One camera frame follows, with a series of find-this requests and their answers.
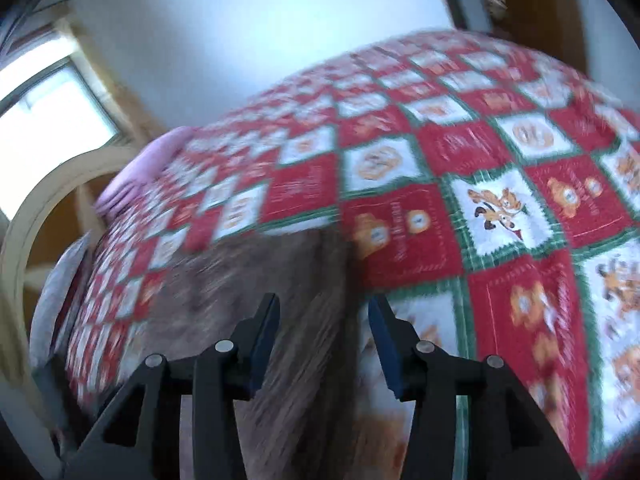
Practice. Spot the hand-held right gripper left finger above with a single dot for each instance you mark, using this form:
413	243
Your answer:
262	342

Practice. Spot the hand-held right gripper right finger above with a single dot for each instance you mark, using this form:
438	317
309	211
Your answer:
385	347

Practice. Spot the brown knit garment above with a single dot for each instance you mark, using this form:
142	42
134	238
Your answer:
300	285

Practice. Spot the red checkered printed blanket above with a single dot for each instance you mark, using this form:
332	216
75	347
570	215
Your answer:
450	150

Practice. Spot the striped pillow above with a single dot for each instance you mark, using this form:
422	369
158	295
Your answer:
55	300

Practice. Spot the cream wooden headboard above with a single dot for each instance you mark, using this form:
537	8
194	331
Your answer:
30	210

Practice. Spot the yellow curtain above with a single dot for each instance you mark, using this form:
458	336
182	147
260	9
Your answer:
125	105

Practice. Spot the window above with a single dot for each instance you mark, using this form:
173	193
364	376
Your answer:
55	110

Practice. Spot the brown wooden door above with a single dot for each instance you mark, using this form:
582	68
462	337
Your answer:
540	10

